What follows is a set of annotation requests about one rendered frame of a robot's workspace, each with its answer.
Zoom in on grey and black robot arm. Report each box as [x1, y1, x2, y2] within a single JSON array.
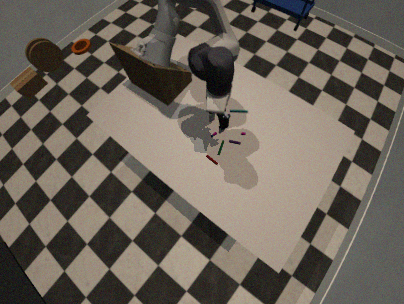
[[130, 0, 240, 114]]

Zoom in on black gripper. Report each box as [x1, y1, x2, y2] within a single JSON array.
[[209, 109, 230, 134]]

